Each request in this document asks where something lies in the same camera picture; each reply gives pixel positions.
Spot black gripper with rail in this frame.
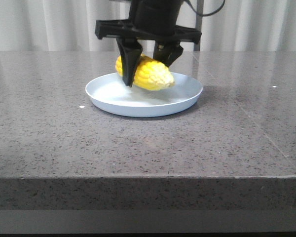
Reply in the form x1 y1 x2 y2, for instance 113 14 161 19
95 0 201 87

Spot yellow corn cob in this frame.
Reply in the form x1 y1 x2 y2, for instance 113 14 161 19
115 54 176 91

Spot light blue round plate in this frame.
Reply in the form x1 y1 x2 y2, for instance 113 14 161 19
85 73 203 118

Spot white pleated curtain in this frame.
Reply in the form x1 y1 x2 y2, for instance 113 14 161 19
0 0 296 51

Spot black cable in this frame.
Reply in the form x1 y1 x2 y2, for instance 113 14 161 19
185 0 226 17

